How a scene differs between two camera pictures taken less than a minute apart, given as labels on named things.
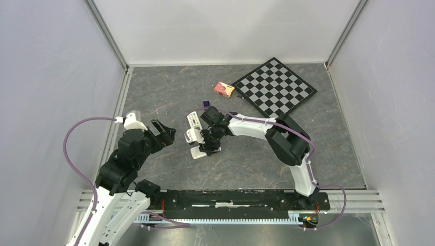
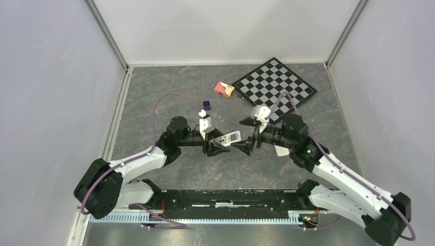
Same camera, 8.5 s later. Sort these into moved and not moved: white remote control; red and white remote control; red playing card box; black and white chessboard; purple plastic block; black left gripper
Moved: white remote control; black left gripper; red and white remote control
Not moved: black and white chessboard; purple plastic block; red playing card box
